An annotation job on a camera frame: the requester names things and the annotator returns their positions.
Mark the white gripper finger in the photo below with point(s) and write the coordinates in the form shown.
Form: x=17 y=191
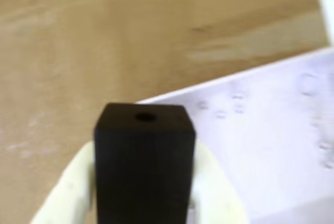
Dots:
x=216 y=190
x=68 y=190

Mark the black rectangular block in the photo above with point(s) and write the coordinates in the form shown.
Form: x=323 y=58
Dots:
x=143 y=169

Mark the pale lilac plastic box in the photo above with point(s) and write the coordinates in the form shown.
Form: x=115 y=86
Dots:
x=261 y=143

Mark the brown cardboard sheet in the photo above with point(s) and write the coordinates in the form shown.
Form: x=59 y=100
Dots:
x=78 y=51

